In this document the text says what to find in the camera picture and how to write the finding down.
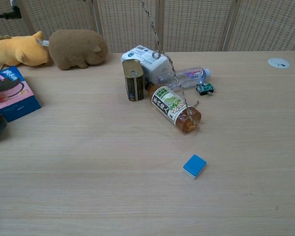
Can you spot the clear plastic water bottle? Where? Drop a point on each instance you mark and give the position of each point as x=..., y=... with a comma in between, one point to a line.
x=189, y=76

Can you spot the dark rectangular tin can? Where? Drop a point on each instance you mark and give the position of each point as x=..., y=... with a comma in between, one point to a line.
x=133, y=79

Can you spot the yellow plush animal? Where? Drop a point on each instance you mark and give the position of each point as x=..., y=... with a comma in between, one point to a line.
x=19, y=50

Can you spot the blue and white block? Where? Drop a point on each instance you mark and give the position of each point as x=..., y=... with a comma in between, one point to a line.
x=194, y=167

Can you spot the blue and pink box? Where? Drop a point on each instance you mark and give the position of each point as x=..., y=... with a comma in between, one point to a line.
x=14, y=94

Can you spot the white tissue pack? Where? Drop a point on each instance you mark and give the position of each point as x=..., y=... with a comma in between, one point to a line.
x=147, y=61

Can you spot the brown plush animal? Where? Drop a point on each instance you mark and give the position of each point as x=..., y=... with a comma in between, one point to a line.
x=76, y=49

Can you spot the amber tea bottle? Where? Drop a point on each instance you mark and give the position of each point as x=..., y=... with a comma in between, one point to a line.
x=173, y=107

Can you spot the woven folding screen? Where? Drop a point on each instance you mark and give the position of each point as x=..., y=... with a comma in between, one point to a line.
x=199, y=24

